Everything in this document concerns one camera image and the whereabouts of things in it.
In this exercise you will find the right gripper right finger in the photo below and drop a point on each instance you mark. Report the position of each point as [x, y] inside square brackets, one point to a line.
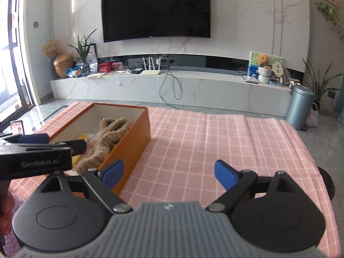
[238, 185]

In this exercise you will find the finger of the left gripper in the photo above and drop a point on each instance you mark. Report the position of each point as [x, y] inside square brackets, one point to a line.
[78, 147]
[41, 138]

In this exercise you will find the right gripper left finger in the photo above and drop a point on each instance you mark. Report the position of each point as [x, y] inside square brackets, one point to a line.
[100, 184]

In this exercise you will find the yellow snack packet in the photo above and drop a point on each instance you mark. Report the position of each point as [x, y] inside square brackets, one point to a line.
[76, 158]

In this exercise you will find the brown knitted plush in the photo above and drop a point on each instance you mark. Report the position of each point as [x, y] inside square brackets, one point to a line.
[111, 132]

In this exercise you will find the orange white storage box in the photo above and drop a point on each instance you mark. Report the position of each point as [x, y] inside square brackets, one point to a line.
[83, 117]

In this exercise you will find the smartphone on stand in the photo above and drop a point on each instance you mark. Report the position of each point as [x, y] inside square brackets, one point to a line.
[17, 127]

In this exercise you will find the pink checkered tablecloth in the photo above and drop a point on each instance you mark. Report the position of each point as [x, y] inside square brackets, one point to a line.
[170, 188]

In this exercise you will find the golden brown vase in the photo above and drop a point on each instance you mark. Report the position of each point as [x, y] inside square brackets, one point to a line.
[62, 63]

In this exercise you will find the red gift box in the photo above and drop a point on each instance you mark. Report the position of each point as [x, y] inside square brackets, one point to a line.
[105, 67]

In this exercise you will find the grey metal trash can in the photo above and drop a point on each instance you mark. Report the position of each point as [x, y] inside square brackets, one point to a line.
[300, 106]

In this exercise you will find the potted green grass plant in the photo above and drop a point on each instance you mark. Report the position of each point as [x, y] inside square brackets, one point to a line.
[83, 48]

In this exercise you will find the white wifi router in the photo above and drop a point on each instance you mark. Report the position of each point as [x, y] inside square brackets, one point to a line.
[153, 67]

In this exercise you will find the orange teddy bear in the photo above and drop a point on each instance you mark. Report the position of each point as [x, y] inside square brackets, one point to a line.
[263, 60]

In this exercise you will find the floor plant by bin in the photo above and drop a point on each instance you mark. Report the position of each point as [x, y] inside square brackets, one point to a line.
[319, 85]

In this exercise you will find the hanging vine plant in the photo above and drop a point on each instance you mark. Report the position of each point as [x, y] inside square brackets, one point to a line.
[331, 16]

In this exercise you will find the black wall television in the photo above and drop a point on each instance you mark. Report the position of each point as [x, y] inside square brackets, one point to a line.
[132, 19]

